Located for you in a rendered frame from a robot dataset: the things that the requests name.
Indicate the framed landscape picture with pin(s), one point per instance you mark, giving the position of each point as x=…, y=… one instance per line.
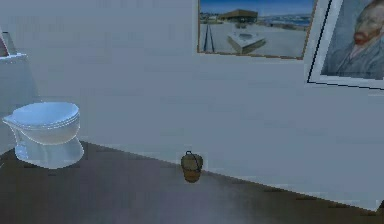
x=253, y=30

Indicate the white toilet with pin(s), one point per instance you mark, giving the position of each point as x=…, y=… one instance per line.
x=43, y=133

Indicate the framed portrait painting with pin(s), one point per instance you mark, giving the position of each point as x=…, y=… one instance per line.
x=356, y=43

